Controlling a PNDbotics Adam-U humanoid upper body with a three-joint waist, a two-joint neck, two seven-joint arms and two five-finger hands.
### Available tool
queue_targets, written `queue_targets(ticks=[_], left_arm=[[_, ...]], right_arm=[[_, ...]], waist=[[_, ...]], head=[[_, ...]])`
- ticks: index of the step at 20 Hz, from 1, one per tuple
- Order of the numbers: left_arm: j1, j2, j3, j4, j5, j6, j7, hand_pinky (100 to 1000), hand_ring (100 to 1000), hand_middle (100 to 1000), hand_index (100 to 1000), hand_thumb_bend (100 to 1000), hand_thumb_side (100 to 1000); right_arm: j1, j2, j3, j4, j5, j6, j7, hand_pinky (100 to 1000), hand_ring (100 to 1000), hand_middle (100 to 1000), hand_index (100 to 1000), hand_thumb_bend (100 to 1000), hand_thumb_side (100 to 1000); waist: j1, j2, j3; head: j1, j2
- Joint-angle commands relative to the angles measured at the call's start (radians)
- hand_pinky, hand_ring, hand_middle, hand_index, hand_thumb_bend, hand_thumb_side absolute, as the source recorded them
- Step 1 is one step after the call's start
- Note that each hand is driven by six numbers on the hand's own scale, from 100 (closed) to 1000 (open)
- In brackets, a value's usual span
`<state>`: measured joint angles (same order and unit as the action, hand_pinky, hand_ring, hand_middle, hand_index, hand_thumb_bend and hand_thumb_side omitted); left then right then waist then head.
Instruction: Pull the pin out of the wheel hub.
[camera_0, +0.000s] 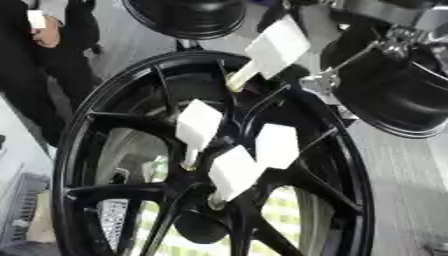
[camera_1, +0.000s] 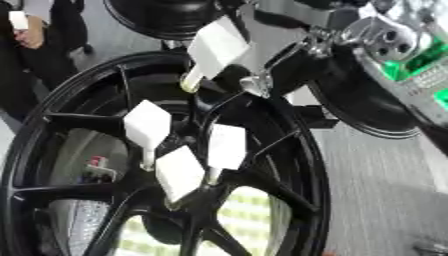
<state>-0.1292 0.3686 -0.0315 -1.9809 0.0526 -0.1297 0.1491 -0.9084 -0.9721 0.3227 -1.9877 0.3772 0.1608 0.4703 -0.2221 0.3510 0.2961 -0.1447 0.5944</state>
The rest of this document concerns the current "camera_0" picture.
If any grey slatted crate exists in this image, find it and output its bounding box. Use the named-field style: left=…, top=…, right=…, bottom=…
left=0, top=172, right=53, bottom=243

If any white flat-head pin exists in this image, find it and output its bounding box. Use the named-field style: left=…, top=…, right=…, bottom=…
left=225, top=14, right=314, bottom=93
left=173, top=98, right=224, bottom=172
left=253, top=123, right=301, bottom=170
left=206, top=144, right=268, bottom=211

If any person's hand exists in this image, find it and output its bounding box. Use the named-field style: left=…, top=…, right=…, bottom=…
left=29, top=16, right=63, bottom=50

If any small white card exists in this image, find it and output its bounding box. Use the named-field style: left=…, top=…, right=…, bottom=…
left=24, top=9, right=49, bottom=30

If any person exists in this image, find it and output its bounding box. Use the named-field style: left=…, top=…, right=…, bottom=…
left=0, top=0, right=105, bottom=148

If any black spoked wheel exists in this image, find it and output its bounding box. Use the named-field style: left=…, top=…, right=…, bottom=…
left=50, top=49, right=377, bottom=256

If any black round wheel rim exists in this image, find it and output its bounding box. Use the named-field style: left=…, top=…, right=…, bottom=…
left=120, top=0, right=249, bottom=41
left=318, top=31, right=448, bottom=139

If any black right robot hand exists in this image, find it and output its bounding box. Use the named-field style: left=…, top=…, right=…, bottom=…
left=299, top=25, right=434, bottom=101

